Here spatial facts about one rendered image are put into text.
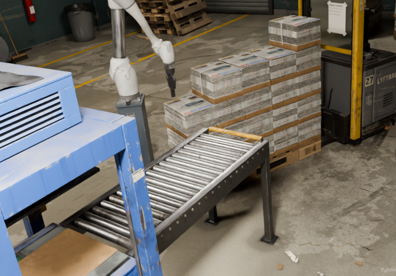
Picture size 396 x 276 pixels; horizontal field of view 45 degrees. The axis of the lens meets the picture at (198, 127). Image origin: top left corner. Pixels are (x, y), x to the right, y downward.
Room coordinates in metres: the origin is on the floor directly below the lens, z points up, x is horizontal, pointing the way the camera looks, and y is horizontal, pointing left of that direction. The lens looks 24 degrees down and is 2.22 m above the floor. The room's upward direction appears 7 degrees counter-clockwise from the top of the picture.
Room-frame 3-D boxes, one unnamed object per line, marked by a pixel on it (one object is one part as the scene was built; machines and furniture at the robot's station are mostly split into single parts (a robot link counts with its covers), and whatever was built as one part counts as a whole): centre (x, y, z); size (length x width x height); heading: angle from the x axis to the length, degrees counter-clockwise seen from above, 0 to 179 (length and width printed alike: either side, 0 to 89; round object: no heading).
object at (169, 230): (2.36, -0.02, 0.74); 1.34 x 0.05 x 0.12; 141
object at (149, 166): (2.68, 0.37, 0.74); 1.34 x 0.05 x 0.12; 141
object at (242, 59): (3.95, -0.45, 1.06); 0.37 x 0.29 x 0.01; 27
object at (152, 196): (2.36, 0.30, 0.77); 0.47 x 0.05 x 0.05; 51
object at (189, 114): (3.87, -0.32, 0.42); 1.17 x 0.39 x 0.83; 119
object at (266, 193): (2.86, -0.43, 0.34); 0.06 x 0.06 x 0.68; 51
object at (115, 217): (2.16, 0.46, 0.77); 0.47 x 0.05 x 0.05; 51
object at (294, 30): (4.22, -0.96, 0.65); 0.39 x 0.30 x 1.29; 29
